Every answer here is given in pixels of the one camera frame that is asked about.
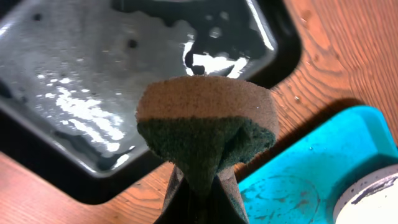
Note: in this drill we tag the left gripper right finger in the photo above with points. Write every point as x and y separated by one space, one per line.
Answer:
219 208

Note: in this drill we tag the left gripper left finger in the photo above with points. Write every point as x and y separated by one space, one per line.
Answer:
182 208

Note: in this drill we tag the green yellow sponge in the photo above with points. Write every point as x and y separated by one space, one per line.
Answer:
205 126

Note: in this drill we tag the white speckled plate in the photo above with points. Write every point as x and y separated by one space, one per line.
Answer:
370 200

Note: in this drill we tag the teal plastic tray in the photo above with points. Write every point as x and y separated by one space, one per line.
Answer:
303 183

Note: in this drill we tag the black rectangular water tray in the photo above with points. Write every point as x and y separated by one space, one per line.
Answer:
72 73

